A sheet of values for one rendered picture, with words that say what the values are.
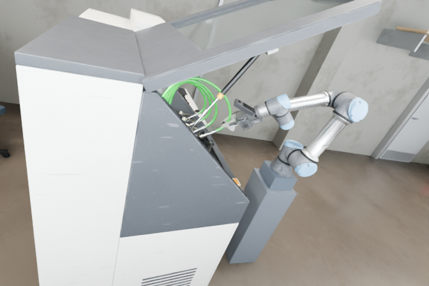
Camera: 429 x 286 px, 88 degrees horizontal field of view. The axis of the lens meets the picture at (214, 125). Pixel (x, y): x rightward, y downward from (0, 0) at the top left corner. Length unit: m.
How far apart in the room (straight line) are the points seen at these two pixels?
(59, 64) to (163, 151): 0.39
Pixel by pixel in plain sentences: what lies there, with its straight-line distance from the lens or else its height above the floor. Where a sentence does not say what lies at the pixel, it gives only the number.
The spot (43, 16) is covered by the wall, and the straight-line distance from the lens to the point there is 3.28.
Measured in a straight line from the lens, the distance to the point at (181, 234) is 1.17.
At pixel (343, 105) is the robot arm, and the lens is 1.37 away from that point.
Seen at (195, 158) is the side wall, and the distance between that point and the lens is 0.84.
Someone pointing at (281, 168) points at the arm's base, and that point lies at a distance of 1.56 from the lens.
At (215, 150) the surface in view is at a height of 0.95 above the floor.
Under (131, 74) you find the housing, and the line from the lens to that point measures 0.65.
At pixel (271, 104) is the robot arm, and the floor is 1.40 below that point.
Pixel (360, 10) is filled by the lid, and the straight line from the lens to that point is 0.92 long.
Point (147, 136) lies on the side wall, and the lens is 0.74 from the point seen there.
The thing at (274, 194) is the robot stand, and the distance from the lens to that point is 1.59.
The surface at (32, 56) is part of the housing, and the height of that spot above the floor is 1.50.
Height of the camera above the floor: 1.70
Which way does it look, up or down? 26 degrees down
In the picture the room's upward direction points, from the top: 18 degrees clockwise
